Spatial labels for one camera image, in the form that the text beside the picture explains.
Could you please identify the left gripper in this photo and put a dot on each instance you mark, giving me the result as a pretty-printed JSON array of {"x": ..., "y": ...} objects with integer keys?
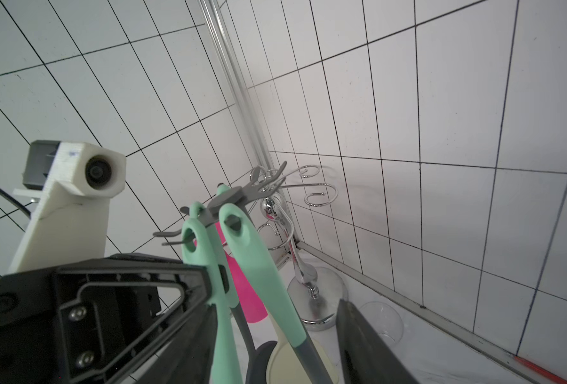
[{"x": 99, "y": 320}]

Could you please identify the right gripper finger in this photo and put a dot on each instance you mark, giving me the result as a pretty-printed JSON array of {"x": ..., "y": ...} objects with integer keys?
[{"x": 365, "y": 358}]

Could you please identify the grey utensil rack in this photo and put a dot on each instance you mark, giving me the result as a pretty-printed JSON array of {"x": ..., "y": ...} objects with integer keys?
[{"x": 263, "y": 184}]

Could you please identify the clear glass cup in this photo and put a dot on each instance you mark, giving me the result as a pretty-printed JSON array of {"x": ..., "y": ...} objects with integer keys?
[{"x": 385, "y": 320}]

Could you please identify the chrome glass holder stand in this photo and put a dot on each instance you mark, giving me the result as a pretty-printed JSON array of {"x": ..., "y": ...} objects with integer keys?
[{"x": 315, "y": 291}]

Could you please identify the pink plastic wine glass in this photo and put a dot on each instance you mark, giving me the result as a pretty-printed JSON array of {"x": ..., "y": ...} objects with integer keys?
[{"x": 240, "y": 292}]

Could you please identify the beige spoon green handle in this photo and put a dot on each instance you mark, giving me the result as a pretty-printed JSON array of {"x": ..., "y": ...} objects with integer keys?
[{"x": 282, "y": 364}]

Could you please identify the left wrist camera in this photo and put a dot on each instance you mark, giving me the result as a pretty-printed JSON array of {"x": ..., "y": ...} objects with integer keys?
[{"x": 74, "y": 183}]

